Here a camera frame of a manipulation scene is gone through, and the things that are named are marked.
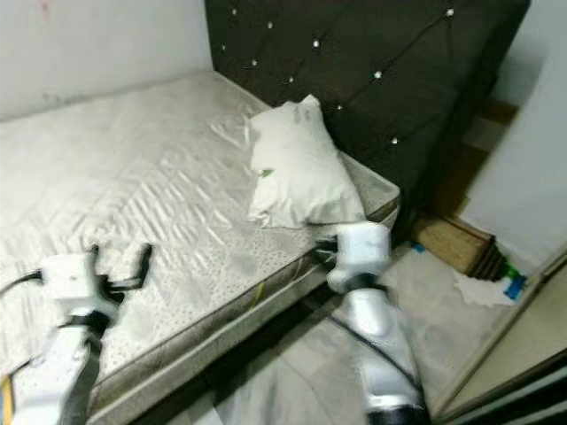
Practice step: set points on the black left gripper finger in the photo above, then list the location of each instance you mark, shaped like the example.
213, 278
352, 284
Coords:
142, 264
94, 251

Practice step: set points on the white pillow with green tree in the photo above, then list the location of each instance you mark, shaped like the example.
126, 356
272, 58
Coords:
301, 173

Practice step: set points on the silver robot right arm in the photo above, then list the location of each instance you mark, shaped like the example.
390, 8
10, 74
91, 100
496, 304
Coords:
381, 328

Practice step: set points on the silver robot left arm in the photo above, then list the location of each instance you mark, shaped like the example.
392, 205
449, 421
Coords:
66, 381

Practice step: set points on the grey quilted mattress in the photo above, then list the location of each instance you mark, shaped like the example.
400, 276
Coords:
124, 177

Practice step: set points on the white paper with blue object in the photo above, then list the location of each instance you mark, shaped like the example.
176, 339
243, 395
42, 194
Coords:
483, 290

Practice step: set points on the black tufted headboard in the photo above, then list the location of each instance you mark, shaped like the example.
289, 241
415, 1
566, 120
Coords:
372, 71

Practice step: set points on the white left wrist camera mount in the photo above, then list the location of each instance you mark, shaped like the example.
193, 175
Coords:
75, 276

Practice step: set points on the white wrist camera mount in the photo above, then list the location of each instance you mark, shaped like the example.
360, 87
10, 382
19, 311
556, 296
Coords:
363, 248
75, 276

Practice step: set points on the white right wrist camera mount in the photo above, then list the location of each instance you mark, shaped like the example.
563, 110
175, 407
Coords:
363, 248

